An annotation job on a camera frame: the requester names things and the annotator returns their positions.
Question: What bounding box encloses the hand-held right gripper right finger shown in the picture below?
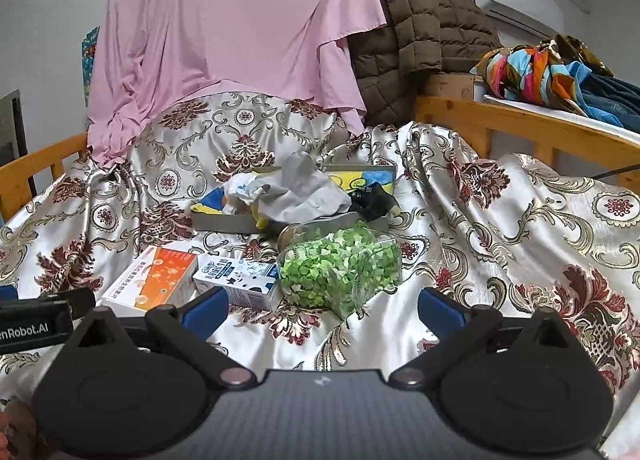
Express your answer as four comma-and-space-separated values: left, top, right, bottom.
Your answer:
389, 287, 583, 388

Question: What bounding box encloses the grey door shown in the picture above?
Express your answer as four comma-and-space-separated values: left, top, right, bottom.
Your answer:
0, 88, 29, 161

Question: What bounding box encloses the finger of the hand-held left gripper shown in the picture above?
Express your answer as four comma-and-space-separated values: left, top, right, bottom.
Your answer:
0, 284, 97, 319

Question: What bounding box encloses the black cloth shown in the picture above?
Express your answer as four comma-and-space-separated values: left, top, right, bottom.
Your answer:
344, 184, 402, 224

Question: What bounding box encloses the blue denim garment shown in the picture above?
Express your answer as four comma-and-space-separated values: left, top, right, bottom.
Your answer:
579, 72, 640, 134

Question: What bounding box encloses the white board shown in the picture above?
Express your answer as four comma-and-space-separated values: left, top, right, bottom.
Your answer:
481, 93, 640, 147

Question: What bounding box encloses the pink fleece clothing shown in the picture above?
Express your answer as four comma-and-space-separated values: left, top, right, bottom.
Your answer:
0, 397, 640, 460

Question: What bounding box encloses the orange white box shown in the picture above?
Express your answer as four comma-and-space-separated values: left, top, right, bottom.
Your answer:
101, 245, 199, 314

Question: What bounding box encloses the colourful patterned cloth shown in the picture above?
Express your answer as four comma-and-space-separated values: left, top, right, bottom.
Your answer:
474, 42, 609, 117

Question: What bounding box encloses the jar of green pieces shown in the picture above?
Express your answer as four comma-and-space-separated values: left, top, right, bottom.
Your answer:
276, 219, 404, 321

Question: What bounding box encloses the painted cardboard box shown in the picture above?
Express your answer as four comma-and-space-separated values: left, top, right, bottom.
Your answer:
190, 163, 399, 237

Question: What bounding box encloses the wall poster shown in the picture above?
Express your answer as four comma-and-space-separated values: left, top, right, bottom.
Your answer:
81, 26, 102, 86

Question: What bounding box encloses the small cardboard box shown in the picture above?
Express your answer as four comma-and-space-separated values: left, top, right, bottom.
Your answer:
424, 72, 484, 102

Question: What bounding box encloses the golden brown cloth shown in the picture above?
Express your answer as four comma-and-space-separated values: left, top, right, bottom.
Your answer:
545, 33, 616, 79

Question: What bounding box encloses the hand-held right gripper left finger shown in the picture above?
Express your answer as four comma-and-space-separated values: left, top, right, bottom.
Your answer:
65, 286, 258, 388

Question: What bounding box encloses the wooden bed rail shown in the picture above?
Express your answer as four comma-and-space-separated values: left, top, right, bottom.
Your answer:
0, 94, 640, 227

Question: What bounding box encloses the pink cloth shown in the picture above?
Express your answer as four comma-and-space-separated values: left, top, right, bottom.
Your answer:
86, 0, 389, 167

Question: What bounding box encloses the brown quilted jacket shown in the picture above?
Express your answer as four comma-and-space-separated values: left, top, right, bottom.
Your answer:
346, 0, 504, 129

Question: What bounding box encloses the floral satin blanket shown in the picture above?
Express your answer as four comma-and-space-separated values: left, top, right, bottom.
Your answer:
0, 92, 640, 441

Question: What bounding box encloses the light grey cloth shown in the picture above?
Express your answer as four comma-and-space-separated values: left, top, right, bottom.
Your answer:
259, 151, 354, 231

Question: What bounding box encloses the blue white milk carton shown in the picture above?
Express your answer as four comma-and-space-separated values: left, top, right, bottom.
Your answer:
192, 255, 284, 312

